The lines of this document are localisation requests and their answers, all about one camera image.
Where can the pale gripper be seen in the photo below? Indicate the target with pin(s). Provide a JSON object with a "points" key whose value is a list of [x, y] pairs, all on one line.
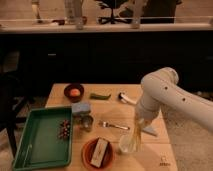
{"points": [[138, 124]]}

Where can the yellow banana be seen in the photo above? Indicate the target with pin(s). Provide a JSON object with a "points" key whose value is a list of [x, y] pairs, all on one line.
{"points": [[134, 144]]}

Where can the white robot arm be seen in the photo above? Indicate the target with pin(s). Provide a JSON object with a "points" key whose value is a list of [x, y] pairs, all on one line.
{"points": [[160, 87]]}

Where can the green plastic tray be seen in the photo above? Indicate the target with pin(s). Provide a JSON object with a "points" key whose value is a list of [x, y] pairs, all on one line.
{"points": [[41, 145]]}

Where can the blue folded cloth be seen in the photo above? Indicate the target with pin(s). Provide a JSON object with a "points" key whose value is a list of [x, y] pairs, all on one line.
{"points": [[149, 130]]}

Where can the white paper cup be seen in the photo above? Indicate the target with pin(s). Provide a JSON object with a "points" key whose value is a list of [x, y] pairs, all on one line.
{"points": [[123, 142]]}

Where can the silver fork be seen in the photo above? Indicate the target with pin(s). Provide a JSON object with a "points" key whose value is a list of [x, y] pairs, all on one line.
{"points": [[106, 124]]}

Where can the beige wooden block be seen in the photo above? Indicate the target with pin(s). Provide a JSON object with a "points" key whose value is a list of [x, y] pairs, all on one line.
{"points": [[99, 152]]}

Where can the green pepper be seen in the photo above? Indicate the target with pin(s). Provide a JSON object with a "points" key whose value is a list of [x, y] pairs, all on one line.
{"points": [[99, 97]]}

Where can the small metal cup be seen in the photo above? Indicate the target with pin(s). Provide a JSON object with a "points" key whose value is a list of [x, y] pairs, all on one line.
{"points": [[86, 123]]}

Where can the orange plate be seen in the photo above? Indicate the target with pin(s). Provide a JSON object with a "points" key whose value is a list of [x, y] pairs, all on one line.
{"points": [[87, 152]]}

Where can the orange fruit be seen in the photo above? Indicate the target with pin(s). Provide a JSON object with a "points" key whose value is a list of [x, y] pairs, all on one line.
{"points": [[74, 92]]}

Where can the red grape bunch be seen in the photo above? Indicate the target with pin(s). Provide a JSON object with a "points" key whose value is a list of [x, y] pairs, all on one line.
{"points": [[64, 130]]}

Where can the dark red bowl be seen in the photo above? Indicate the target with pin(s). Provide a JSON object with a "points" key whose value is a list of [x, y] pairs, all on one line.
{"points": [[71, 86]]}

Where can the black office chair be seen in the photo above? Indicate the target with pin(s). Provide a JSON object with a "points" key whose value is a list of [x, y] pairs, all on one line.
{"points": [[111, 5]]}

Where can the dark chair at left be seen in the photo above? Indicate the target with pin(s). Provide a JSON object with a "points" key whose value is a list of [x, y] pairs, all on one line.
{"points": [[13, 97]]}

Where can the white handled brush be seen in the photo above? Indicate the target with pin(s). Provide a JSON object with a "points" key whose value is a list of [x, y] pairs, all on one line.
{"points": [[125, 99]]}

